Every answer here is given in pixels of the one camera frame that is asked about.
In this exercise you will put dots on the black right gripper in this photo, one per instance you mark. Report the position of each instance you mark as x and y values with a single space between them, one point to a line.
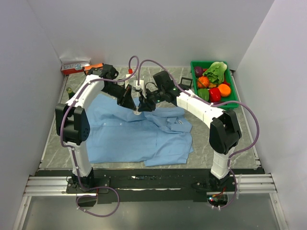
144 104

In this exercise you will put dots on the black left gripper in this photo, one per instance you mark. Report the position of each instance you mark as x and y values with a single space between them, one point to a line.
125 99

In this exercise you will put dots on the light blue shirt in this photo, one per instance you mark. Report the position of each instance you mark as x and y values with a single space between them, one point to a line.
161 137

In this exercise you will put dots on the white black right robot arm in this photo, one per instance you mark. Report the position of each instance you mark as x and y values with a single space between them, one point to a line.
224 127

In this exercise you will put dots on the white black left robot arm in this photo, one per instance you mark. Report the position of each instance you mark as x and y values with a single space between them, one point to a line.
72 123

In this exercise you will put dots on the black clear display box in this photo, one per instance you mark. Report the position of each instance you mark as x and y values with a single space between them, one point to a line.
186 82

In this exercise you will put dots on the orange black tube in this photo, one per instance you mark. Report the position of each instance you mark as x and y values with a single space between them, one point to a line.
88 67

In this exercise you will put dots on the green glass bottle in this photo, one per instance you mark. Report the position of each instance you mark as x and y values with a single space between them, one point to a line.
70 93

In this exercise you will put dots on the green toy bell pepper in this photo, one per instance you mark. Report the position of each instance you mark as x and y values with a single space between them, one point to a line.
204 94

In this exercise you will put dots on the orange toy pumpkin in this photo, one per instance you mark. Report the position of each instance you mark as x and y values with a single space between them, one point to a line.
203 82

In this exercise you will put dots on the purple toy onion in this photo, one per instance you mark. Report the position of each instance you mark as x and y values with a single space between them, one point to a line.
198 71

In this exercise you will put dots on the red white carton box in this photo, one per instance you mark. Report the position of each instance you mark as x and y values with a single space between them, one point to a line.
71 66

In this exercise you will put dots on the red toy bell pepper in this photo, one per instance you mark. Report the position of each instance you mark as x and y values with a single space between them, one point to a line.
214 95

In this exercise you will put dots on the green toy lettuce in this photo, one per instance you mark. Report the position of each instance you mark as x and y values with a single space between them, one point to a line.
215 73

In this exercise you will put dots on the orange toy carrot slice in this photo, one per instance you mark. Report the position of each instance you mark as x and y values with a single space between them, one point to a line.
225 90

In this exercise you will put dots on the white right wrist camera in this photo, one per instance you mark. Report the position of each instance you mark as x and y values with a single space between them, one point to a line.
138 86

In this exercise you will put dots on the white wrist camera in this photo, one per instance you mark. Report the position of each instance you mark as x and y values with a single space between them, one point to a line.
128 77
138 86

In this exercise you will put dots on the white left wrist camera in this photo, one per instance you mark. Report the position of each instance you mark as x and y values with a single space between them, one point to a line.
128 77

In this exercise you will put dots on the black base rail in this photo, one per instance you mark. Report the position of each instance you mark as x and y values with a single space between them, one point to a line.
141 185

